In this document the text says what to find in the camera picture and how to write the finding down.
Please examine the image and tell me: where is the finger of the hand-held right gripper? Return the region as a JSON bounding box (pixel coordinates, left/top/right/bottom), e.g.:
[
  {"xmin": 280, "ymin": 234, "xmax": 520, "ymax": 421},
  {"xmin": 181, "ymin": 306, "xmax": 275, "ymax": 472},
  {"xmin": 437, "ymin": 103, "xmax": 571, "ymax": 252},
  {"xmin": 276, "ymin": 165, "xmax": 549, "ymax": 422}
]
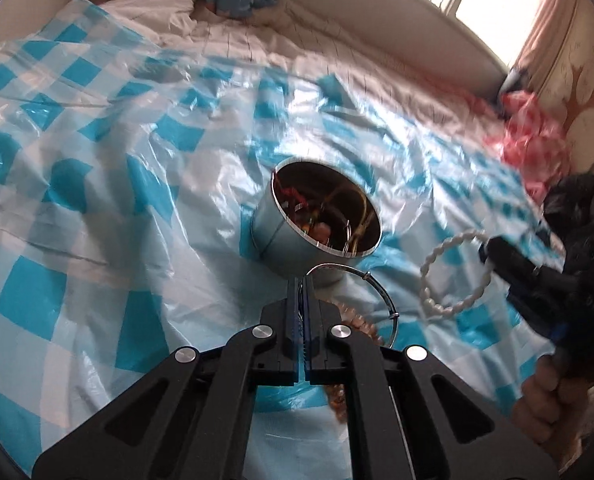
[
  {"xmin": 506, "ymin": 280, "xmax": 572, "ymax": 347},
  {"xmin": 479, "ymin": 236, "xmax": 545, "ymax": 291}
]

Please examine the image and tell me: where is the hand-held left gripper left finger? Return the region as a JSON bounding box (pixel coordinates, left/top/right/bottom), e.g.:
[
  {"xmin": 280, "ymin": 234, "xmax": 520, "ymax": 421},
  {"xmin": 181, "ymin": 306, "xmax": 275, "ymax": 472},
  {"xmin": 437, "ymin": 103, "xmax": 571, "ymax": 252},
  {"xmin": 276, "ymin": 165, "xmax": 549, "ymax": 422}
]
[{"xmin": 32, "ymin": 277, "xmax": 304, "ymax": 480}]

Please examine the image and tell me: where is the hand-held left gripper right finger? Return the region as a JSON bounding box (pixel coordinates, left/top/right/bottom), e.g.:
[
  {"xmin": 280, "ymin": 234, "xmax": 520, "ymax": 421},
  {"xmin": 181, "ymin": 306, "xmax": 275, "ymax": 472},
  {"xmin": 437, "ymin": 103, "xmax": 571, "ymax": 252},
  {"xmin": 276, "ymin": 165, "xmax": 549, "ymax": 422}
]
[{"xmin": 304, "ymin": 272, "xmax": 560, "ymax": 480}]

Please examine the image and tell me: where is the white twisted bead bracelet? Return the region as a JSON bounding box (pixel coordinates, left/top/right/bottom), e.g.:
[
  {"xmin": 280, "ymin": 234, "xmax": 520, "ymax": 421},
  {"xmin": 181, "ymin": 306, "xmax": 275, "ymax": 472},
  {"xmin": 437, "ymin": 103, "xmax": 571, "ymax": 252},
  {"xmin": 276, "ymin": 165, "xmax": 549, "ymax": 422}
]
[{"xmin": 418, "ymin": 229, "xmax": 498, "ymax": 320}]

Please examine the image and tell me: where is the silver bangle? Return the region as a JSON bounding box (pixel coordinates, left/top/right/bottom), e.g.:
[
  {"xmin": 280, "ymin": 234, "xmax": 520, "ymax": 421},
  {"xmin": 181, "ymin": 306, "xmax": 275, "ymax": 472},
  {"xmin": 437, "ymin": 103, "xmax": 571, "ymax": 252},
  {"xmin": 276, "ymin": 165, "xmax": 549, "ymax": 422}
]
[{"xmin": 304, "ymin": 262, "xmax": 400, "ymax": 348}]

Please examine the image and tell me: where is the round metal tin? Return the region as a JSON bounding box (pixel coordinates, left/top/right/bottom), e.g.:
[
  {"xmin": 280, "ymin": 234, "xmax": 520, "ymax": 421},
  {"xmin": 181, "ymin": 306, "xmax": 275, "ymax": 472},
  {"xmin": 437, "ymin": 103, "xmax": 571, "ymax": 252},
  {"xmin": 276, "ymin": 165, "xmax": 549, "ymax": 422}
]
[{"xmin": 251, "ymin": 156, "xmax": 382, "ymax": 278}]

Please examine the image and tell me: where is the pile of jewelry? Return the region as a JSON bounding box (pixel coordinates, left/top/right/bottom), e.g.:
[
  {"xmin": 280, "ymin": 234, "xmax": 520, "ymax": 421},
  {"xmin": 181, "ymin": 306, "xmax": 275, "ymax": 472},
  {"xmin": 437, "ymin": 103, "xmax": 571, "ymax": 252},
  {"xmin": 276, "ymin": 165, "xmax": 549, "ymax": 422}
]
[{"xmin": 272, "ymin": 170, "xmax": 378, "ymax": 257}]

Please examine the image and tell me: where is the person's right hand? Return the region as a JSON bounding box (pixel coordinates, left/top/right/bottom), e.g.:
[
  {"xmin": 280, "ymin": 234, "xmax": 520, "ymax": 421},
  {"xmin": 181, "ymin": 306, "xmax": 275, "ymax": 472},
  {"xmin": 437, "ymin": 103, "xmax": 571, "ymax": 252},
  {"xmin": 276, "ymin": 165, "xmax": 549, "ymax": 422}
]
[{"xmin": 512, "ymin": 352, "xmax": 594, "ymax": 466}]

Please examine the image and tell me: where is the black plastic bag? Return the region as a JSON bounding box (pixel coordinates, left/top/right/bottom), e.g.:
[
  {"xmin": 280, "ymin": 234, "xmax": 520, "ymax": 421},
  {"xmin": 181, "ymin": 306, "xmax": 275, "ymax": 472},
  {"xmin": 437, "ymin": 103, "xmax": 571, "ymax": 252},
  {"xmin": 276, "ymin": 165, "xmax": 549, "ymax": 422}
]
[{"xmin": 542, "ymin": 172, "xmax": 594, "ymax": 241}]

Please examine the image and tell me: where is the pink checkered plastic bag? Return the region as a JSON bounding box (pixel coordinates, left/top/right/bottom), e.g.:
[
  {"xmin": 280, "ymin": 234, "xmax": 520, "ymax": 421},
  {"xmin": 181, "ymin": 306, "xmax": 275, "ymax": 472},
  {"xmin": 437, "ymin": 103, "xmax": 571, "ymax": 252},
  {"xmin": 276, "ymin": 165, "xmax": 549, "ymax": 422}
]
[{"xmin": 484, "ymin": 90, "xmax": 572, "ymax": 201}]

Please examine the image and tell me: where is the tree decorated headboard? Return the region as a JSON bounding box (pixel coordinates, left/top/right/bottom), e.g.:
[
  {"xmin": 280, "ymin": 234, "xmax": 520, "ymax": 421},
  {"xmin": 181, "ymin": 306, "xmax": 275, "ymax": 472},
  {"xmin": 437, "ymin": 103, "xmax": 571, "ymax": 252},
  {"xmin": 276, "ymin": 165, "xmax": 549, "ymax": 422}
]
[{"xmin": 542, "ymin": 0, "xmax": 594, "ymax": 191}]

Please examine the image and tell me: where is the pink and blue curtain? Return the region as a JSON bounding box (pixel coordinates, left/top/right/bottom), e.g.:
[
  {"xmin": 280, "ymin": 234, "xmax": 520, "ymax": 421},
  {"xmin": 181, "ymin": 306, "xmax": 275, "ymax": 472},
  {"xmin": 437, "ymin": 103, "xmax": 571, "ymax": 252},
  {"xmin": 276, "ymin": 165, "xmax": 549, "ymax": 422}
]
[{"xmin": 497, "ymin": 0, "xmax": 580, "ymax": 96}]

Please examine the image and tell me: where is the blue checkered plastic sheet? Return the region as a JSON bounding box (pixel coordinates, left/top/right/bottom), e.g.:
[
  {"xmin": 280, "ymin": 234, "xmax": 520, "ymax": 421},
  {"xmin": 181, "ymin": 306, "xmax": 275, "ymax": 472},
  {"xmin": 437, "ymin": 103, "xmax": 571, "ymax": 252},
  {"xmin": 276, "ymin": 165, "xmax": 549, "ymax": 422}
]
[{"xmin": 0, "ymin": 0, "xmax": 572, "ymax": 480}]

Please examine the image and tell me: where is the window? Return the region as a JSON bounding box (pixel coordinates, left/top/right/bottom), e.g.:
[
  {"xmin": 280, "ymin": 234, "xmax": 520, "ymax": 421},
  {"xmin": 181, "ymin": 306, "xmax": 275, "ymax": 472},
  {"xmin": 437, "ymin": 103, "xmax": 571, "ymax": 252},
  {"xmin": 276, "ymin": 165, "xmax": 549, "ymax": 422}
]
[{"xmin": 347, "ymin": 0, "xmax": 552, "ymax": 68}]

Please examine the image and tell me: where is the pink striped bedsheet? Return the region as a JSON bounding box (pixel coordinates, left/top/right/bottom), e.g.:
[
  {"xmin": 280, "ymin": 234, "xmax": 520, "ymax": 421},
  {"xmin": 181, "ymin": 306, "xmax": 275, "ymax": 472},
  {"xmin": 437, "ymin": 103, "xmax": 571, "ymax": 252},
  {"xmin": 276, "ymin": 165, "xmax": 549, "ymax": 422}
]
[{"xmin": 97, "ymin": 0, "xmax": 508, "ymax": 126}]

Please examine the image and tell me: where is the brown bead bracelet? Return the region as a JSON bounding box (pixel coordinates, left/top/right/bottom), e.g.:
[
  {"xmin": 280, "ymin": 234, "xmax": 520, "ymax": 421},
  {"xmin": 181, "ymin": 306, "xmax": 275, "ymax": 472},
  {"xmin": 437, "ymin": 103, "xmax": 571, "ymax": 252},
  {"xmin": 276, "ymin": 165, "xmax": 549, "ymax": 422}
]
[{"xmin": 327, "ymin": 302, "xmax": 378, "ymax": 423}]

